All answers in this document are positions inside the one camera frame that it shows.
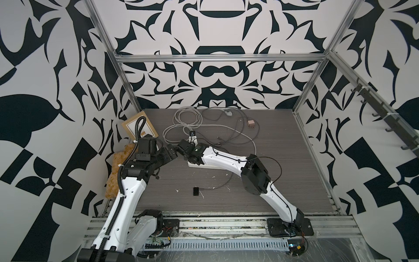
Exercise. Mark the wooden picture frame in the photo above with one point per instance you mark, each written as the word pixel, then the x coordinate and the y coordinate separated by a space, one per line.
pixel 147 129

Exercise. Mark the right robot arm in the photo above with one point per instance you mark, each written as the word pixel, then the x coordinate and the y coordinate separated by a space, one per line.
pixel 253 174

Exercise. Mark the pink USB wall charger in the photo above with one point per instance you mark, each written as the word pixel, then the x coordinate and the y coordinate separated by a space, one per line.
pixel 251 123

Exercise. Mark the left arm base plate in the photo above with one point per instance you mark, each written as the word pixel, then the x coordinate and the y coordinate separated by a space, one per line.
pixel 169 228

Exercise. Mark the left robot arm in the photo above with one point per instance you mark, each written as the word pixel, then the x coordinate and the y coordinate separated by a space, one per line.
pixel 117 242

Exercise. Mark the grey USB cable green charger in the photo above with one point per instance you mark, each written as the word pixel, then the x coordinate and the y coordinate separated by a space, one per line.
pixel 237 130

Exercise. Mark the brown teddy bear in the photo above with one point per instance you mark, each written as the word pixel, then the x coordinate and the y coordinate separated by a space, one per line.
pixel 112 188

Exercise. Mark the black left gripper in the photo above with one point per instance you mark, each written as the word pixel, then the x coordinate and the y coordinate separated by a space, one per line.
pixel 167 158

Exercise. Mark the black wall hook rack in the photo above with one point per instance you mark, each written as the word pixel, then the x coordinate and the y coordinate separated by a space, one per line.
pixel 383 111

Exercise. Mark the small circuit board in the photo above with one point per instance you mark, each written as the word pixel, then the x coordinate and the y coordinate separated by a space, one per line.
pixel 296 247

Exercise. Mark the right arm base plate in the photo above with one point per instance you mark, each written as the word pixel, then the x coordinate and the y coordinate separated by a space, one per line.
pixel 278 228

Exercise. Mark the white power strip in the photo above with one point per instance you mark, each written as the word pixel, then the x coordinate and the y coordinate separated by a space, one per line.
pixel 209 164

